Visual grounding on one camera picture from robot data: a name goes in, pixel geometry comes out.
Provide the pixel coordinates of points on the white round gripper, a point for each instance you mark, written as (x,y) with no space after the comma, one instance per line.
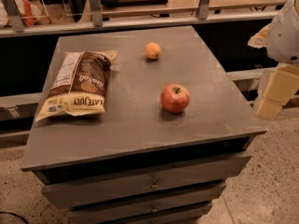
(284,37)

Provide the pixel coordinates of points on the metal railing frame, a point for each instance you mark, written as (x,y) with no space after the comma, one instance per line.
(79,16)

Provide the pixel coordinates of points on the red apple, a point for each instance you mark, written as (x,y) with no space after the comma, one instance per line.
(174,98)

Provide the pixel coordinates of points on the grey drawer cabinet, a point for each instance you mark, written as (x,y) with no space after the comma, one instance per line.
(138,163)

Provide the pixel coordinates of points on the brown chip bag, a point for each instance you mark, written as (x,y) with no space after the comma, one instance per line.
(80,86)

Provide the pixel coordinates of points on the orange white bag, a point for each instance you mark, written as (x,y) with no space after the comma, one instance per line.
(31,14)

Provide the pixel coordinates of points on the small orange fruit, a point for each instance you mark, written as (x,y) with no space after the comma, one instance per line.
(153,51)

